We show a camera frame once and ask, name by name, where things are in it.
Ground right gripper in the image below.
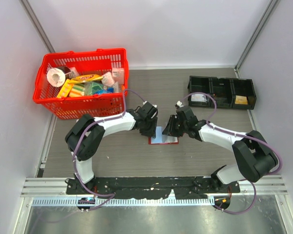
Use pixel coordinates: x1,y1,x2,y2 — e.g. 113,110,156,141
162,115,188,137

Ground red leather card holder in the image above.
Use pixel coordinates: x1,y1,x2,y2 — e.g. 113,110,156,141
148,126,179,145

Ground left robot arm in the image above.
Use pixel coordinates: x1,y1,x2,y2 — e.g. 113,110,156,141
65,101,158,194

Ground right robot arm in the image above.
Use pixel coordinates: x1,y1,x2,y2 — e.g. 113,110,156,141
163,106,281,193

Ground cards in left bin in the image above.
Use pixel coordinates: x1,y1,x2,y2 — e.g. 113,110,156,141
190,94,207,102

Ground gold card in bin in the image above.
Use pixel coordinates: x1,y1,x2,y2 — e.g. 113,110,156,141
235,96,248,105

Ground pink white box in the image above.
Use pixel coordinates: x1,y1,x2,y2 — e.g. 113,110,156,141
112,68,125,85

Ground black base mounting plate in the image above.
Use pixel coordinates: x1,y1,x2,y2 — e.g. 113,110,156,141
65,176,240,200

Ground green blue packet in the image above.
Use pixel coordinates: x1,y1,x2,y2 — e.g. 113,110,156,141
84,82,114,96

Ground yellow chips bag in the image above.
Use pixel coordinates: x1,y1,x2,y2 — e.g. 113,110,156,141
69,74,103,84

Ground black three-compartment bin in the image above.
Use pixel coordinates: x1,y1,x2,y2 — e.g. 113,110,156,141
188,76,256,110

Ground yellow orange striped package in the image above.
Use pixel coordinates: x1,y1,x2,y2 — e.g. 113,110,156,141
56,79,85,98

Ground red plastic shopping basket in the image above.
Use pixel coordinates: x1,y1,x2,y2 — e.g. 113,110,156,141
33,48,129,120

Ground black tape roll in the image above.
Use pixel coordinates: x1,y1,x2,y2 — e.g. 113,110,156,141
56,66,73,76

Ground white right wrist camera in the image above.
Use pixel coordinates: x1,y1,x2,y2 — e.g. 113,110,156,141
175,101,183,109

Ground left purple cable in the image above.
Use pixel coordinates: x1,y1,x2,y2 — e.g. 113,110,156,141
72,89,147,210

